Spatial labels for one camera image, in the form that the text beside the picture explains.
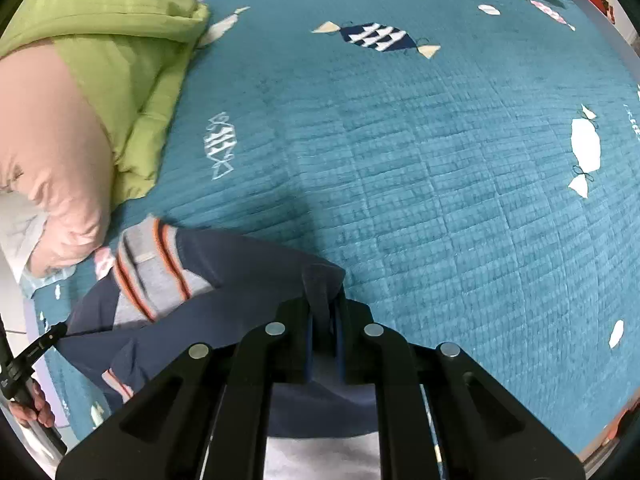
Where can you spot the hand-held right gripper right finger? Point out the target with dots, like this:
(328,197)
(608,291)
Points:
(341,355)

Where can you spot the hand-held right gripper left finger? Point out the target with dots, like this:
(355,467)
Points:
(310,360)

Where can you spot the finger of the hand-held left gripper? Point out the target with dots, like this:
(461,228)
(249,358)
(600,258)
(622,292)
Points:
(45,342)

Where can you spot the grey and navy jacket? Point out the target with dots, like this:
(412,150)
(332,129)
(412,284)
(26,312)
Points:
(225,320)

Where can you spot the person's left hand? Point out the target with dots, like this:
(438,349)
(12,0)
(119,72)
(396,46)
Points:
(35,415)

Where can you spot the white pillow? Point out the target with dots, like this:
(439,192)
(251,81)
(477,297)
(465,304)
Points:
(15,230)

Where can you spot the teal printed quilted blanket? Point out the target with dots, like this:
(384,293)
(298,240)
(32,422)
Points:
(400,160)

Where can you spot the pink pillow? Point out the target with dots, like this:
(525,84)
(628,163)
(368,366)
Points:
(50,135)

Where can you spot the green pillow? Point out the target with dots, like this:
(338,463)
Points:
(100,10)

